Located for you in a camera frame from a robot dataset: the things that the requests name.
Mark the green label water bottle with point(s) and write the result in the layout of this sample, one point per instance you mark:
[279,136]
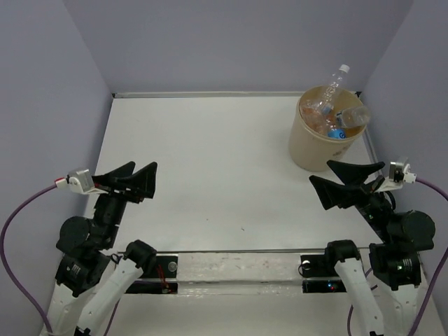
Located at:
[357,116]

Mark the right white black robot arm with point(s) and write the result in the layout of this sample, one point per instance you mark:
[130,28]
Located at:
[394,261]

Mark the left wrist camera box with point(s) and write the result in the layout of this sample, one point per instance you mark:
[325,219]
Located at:
[79,181]

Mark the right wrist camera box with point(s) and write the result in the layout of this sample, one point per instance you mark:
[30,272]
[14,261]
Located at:
[399,174]

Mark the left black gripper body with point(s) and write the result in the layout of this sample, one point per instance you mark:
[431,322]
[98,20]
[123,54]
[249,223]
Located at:
[111,207]

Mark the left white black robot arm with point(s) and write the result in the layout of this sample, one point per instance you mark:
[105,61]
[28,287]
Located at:
[78,306]

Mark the orange bottle white cap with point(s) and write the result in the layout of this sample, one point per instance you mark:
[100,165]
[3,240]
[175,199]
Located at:
[311,117]

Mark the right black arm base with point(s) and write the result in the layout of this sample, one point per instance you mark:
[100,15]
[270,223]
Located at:
[318,270]

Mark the beige round bin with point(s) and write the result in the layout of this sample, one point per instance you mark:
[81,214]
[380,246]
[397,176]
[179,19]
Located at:
[311,150]

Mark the clear bottle without cap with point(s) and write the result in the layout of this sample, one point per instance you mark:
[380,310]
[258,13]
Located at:
[329,93]

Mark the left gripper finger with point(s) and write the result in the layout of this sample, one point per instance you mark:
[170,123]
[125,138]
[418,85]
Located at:
[111,181]
[141,184]

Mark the clear bottle blue cap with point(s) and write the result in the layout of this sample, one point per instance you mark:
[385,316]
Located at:
[329,126]

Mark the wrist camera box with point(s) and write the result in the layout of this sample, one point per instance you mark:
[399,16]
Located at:
[79,181]
[399,174]

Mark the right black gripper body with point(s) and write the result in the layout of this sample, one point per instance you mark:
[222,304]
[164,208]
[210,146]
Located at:
[375,209]

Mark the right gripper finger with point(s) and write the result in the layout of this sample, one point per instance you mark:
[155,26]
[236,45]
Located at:
[354,173]
[332,194]

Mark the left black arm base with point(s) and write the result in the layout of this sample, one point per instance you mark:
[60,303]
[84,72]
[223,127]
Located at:
[160,280]

